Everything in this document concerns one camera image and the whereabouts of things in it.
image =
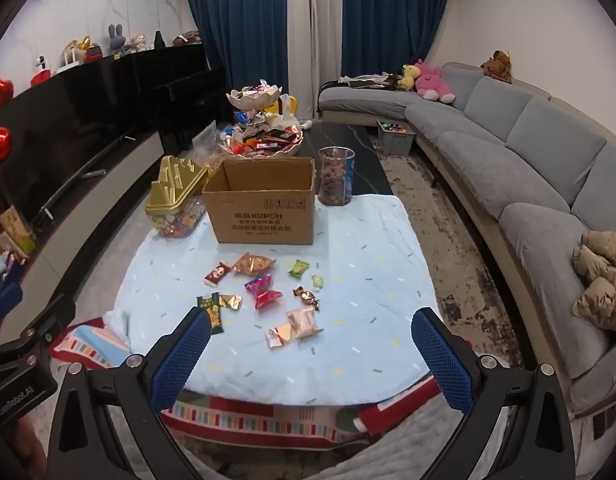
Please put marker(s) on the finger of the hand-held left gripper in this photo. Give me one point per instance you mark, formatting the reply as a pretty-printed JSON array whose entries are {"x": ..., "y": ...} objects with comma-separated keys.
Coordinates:
[
  {"x": 45, "y": 322},
  {"x": 3, "y": 307}
]

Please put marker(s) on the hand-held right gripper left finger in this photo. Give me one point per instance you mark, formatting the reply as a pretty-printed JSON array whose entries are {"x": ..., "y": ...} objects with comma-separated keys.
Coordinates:
[{"x": 183, "y": 360}]

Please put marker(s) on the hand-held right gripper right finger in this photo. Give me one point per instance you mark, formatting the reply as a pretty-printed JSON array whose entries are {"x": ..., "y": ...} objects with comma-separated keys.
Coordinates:
[{"x": 440, "y": 360}]

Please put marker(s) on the long green snack packet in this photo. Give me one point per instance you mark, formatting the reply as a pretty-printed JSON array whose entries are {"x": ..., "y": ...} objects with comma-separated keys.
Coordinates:
[{"x": 210, "y": 312}]

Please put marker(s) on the orange biscuit packet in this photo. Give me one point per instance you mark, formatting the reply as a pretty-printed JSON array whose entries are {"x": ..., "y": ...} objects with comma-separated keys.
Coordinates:
[{"x": 255, "y": 264}]

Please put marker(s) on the pale pink snack packet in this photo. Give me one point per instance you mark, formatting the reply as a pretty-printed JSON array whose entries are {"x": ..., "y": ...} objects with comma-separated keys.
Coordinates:
[{"x": 303, "y": 324}]

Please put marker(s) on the green candy packet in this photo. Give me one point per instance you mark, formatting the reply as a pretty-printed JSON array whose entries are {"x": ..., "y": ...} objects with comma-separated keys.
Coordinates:
[{"x": 299, "y": 267}]

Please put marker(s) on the brown cardboard box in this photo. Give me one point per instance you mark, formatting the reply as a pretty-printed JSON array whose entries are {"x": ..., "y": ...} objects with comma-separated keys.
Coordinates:
[{"x": 260, "y": 220}]

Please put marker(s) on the pile of wrapped snacks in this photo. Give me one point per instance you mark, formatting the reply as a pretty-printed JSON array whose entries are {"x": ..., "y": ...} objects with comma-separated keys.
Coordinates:
[{"x": 260, "y": 141}]

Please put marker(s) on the colourful packets pile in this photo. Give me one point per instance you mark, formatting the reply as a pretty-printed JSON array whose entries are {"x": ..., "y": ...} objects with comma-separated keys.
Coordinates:
[{"x": 10, "y": 240}]

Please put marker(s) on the gold foil candy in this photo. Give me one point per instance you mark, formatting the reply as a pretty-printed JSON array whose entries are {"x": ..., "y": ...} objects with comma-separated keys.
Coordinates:
[{"x": 230, "y": 301}]

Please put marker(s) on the grey patterned rug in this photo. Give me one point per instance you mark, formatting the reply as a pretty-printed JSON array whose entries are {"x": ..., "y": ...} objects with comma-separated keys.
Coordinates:
[{"x": 462, "y": 270}]

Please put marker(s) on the red portrait snack packet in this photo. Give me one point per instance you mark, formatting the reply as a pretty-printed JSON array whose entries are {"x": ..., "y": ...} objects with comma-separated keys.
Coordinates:
[{"x": 218, "y": 274}]

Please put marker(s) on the small white orange packet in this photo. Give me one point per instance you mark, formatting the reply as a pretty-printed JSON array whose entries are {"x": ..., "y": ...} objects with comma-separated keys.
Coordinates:
[{"x": 279, "y": 335}]

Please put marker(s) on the pink red candy packet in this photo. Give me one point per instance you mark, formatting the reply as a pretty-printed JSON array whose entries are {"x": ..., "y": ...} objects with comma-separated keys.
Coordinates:
[{"x": 262, "y": 291}]

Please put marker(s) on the brown foil candy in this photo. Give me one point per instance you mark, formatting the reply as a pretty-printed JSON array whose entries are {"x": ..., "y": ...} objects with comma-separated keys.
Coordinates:
[{"x": 306, "y": 296}]

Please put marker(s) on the pale green small candy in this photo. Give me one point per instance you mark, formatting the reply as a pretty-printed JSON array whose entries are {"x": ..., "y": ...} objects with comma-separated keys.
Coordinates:
[{"x": 318, "y": 281}]

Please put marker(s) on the grey television cabinet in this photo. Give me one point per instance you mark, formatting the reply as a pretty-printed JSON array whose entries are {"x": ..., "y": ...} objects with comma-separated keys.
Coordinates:
[{"x": 113, "y": 175}]

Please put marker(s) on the clear candy box gold lid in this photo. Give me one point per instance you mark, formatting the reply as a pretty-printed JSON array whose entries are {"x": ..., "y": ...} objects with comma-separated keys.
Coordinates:
[{"x": 173, "y": 190}]

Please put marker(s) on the black curved television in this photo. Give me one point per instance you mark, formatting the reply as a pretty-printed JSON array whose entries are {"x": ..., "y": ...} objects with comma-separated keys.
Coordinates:
[{"x": 63, "y": 130}]

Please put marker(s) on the clear jar of nuts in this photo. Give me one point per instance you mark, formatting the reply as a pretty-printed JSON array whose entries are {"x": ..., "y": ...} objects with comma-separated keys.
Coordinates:
[{"x": 335, "y": 180}]

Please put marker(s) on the clear bag of nuts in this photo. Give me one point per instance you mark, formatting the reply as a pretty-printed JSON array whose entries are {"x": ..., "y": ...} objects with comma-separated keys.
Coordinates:
[{"x": 208, "y": 152}]

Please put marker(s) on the white tiered snack tray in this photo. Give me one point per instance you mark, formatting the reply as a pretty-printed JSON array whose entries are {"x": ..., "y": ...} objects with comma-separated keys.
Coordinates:
[{"x": 260, "y": 152}]

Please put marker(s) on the grey corner sofa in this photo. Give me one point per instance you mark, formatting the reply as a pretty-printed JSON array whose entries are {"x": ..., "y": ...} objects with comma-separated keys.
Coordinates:
[{"x": 512, "y": 150}]

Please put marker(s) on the grey storage bin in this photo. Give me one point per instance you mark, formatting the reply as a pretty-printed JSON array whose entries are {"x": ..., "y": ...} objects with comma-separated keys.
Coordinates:
[{"x": 395, "y": 141}]

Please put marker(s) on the white red robot toy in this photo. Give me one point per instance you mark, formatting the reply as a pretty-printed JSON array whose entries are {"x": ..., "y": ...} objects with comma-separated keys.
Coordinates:
[{"x": 41, "y": 72}]

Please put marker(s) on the white plastic bag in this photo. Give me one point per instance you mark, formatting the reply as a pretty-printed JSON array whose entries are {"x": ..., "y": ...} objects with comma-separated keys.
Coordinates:
[{"x": 288, "y": 120}]

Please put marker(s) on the red gift box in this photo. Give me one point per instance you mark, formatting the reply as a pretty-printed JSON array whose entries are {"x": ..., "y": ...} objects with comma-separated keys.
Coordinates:
[{"x": 94, "y": 54}]

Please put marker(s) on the black upright piano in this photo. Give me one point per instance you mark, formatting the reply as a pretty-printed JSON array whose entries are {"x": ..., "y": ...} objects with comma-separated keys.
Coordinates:
[{"x": 183, "y": 90}]

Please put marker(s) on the yellow chair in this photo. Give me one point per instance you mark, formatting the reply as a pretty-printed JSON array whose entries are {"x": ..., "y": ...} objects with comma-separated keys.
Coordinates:
[{"x": 275, "y": 106}]

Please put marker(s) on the gold foil balloon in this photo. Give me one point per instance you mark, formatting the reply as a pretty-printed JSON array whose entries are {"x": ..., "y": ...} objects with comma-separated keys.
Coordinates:
[{"x": 80, "y": 44}]

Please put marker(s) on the pink plush toy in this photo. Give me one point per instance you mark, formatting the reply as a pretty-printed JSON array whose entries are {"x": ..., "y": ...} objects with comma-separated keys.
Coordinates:
[{"x": 432, "y": 82}]

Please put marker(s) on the yellow plush toy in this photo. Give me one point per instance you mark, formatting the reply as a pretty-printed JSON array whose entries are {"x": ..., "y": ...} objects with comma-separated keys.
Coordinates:
[{"x": 410, "y": 76}]

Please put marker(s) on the clothes heap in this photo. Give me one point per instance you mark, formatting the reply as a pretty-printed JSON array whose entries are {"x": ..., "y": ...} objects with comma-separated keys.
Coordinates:
[{"x": 368, "y": 80}]

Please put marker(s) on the grey rabbit plush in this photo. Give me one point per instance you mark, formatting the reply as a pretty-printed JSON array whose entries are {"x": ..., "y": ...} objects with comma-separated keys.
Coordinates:
[{"x": 116, "y": 39}]

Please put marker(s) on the small pink doll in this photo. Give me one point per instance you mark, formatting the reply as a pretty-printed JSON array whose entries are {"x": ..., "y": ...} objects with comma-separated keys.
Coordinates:
[{"x": 139, "y": 42}]

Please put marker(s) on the brown plush toy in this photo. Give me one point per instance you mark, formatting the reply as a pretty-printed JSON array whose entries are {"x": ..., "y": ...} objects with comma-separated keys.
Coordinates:
[{"x": 497, "y": 66}]

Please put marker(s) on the black metronome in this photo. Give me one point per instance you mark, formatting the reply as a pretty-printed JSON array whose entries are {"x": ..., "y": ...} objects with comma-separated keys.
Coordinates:
[{"x": 160, "y": 41}]

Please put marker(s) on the brown bag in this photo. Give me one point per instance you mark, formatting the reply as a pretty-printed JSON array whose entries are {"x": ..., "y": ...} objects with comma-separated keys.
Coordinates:
[{"x": 185, "y": 38}]

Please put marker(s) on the blue curtain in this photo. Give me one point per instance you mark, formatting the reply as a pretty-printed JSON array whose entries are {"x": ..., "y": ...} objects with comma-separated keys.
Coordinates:
[
  {"x": 392, "y": 15},
  {"x": 238, "y": 25}
]

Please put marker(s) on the white sheer curtain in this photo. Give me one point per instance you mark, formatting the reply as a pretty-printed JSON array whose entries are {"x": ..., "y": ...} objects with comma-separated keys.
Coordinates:
[{"x": 315, "y": 35}]

